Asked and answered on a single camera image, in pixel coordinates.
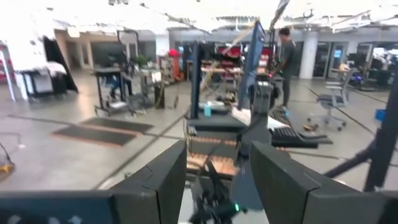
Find blue angled panel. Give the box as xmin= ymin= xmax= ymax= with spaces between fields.
xmin=237 ymin=21 xmax=267 ymax=110

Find grey office chair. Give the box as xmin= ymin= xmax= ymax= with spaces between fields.
xmin=307 ymin=67 xmax=358 ymax=132

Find black tripod stand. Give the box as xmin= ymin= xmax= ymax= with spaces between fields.
xmin=323 ymin=71 xmax=398 ymax=192

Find black wheeled cart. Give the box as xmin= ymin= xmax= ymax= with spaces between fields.
xmin=93 ymin=29 xmax=166 ymax=116

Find black slotted rack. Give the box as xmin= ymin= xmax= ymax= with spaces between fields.
xmin=269 ymin=108 xmax=333 ymax=149

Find black round pole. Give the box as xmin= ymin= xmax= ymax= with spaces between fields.
xmin=190 ymin=42 xmax=203 ymax=119

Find blue plastic bin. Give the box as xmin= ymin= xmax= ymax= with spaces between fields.
xmin=374 ymin=108 xmax=387 ymax=123

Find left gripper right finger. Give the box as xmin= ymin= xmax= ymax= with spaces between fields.
xmin=250 ymin=141 xmax=360 ymax=224

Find black angled stand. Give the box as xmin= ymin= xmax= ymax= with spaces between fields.
xmin=42 ymin=35 xmax=79 ymax=93

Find dark rug red striped edges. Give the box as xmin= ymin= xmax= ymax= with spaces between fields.
xmin=80 ymin=116 xmax=155 ymax=134
xmin=50 ymin=124 xmax=137 ymax=147

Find red shelving unit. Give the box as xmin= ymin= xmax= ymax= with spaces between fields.
xmin=200 ymin=45 xmax=276 ymax=85

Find black side table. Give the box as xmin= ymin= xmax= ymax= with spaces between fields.
xmin=185 ymin=113 xmax=248 ymax=132

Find standing person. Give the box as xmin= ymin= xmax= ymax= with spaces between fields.
xmin=269 ymin=27 xmax=299 ymax=109

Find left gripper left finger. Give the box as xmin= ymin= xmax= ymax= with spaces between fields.
xmin=110 ymin=139 xmax=187 ymax=224

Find green potted plant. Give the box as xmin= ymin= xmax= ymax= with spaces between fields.
xmin=135 ymin=54 xmax=149 ymax=68

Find white cloth heap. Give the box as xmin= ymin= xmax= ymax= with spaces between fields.
xmin=45 ymin=61 xmax=68 ymax=77

